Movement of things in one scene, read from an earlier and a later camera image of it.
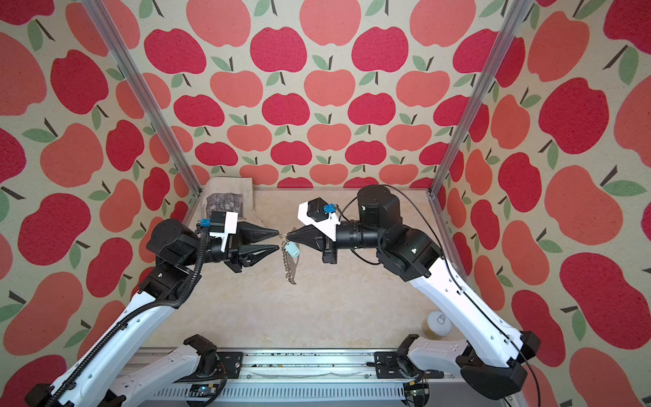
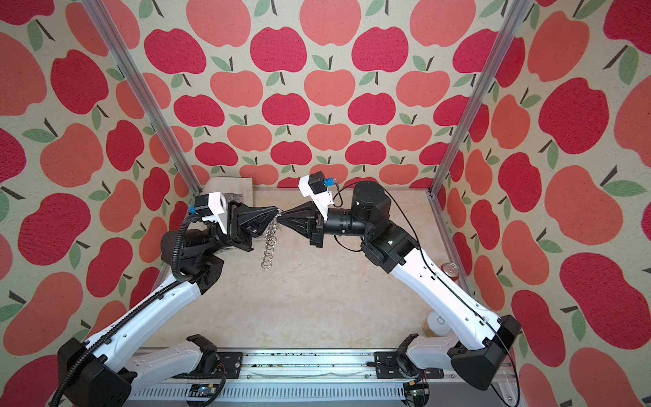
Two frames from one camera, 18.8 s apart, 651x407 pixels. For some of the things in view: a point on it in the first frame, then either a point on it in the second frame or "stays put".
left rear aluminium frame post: [143, 94] stays put
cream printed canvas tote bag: [225, 194] stays put
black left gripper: [247, 232] to [239, 234]
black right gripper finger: [314, 242] to [300, 225]
